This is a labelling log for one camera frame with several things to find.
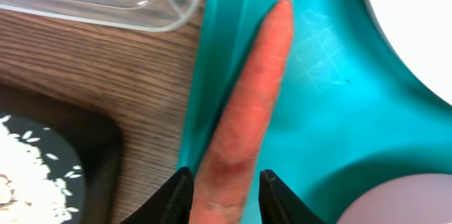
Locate teal serving tray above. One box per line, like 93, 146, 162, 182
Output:
178, 0, 451, 223

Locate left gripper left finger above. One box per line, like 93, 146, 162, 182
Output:
121, 167, 194, 224

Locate orange carrot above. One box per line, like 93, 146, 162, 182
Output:
189, 0, 294, 224

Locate pink bowl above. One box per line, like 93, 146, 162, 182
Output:
338, 174, 451, 224

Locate large pink plate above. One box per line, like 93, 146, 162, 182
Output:
365, 0, 451, 103

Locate black tray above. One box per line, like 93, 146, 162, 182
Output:
1, 85, 122, 224

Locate rice and peanuts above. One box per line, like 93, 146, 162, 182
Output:
1, 113, 86, 224

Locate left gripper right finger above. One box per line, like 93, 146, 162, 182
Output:
258, 169, 325, 224

